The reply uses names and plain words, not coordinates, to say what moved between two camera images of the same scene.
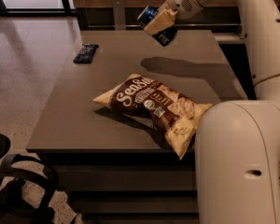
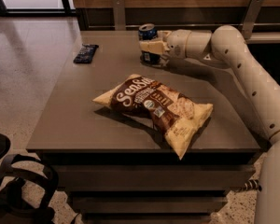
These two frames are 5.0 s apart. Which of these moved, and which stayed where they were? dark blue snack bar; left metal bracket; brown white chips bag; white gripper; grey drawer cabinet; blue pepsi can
Moved: white gripper; blue pepsi can
Stayed: left metal bracket; dark blue snack bar; brown white chips bag; grey drawer cabinet
